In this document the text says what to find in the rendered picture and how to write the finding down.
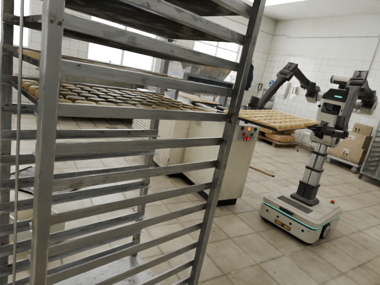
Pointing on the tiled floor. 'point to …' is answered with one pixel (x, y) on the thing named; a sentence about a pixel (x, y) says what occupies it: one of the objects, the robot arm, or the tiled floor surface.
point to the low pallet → (276, 142)
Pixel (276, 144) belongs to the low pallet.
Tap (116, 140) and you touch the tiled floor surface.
